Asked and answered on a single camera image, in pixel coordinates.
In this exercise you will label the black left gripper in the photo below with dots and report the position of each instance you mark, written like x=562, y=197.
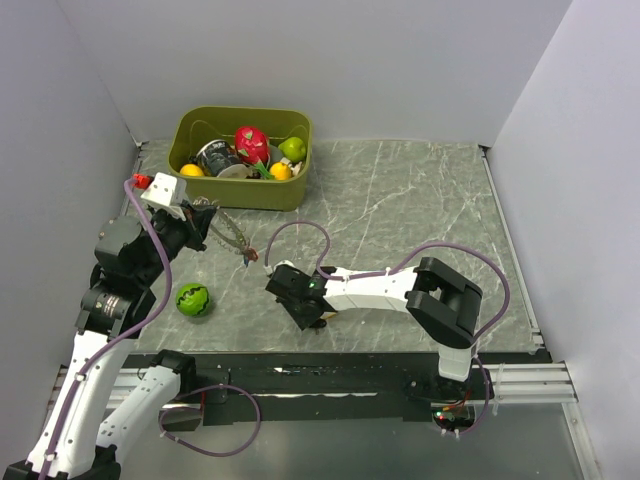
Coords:
x=195, y=226

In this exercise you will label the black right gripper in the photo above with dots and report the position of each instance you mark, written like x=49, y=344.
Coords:
x=304, y=321

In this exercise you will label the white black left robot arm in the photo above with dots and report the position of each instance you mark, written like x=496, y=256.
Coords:
x=81, y=440

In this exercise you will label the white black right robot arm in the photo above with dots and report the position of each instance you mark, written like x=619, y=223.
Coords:
x=444, y=303

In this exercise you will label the left orange toy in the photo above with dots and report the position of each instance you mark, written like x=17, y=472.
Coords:
x=191, y=170

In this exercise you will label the orange toy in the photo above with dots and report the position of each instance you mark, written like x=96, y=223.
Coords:
x=281, y=171
x=191, y=170

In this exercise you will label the green watermelon toy ball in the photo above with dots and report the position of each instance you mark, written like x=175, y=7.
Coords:
x=193, y=300

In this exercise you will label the black paper cup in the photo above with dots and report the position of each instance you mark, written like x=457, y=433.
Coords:
x=218, y=159

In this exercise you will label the olive green plastic bin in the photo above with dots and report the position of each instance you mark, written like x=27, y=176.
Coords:
x=232, y=145

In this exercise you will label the red dragon fruit toy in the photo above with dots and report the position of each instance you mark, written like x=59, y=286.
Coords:
x=252, y=145

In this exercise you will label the right orange toy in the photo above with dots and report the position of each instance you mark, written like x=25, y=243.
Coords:
x=281, y=171

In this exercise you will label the green apple toy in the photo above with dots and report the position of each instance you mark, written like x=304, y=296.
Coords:
x=293, y=149

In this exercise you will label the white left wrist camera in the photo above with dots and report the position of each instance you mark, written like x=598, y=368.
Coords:
x=168, y=193

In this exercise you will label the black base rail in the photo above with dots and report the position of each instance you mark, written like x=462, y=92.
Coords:
x=234, y=387

